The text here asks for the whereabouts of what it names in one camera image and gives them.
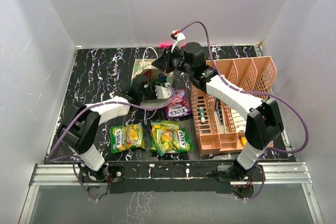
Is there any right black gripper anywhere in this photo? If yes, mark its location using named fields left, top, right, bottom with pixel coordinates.
left=152, top=45, right=194, bottom=76

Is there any green white paper bag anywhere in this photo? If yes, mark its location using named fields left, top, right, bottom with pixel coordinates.
left=131, top=47, right=174, bottom=110

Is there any blue snack packet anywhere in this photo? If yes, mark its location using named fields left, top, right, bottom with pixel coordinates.
left=159, top=73, right=167, bottom=83

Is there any red snack packet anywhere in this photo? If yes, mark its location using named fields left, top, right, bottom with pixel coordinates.
left=143, top=69, right=152, bottom=79

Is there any purple snack box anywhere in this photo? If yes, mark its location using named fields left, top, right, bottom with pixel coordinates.
left=165, top=89, right=192, bottom=119

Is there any green fox's candy bag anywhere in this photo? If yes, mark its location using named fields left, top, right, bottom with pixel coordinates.
left=150, top=125, right=163, bottom=156
left=150, top=120, right=194, bottom=156
left=110, top=122, right=145, bottom=153

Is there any orange plastic desk organizer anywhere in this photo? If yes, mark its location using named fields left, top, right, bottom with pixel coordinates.
left=189, top=56, right=278, bottom=156

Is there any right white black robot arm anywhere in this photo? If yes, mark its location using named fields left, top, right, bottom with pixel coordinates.
left=152, top=42, right=284, bottom=180

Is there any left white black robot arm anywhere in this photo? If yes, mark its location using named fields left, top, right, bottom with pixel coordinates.
left=57, top=75, right=158, bottom=182

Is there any green white glue stick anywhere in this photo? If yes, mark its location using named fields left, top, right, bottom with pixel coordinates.
left=199, top=107, right=206, bottom=124

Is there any yellow block in organizer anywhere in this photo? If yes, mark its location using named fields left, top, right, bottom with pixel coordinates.
left=239, top=135, right=247, bottom=147

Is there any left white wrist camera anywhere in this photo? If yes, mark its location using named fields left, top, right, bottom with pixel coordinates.
left=155, top=82, right=173, bottom=101

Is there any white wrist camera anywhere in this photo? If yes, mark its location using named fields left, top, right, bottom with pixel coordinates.
left=155, top=82, right=173, bottom=101
left=170, top=30, right=186, bottom=52

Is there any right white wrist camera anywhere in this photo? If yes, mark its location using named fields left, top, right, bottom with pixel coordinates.
left=170, top=30, right=186, bottom=52

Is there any black mounting base plate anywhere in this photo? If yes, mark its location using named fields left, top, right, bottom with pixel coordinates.
left=78, top=159, right=266, bottom=195

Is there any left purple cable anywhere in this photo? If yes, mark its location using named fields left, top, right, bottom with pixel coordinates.
left=47, top=84, right=176, bottom=200

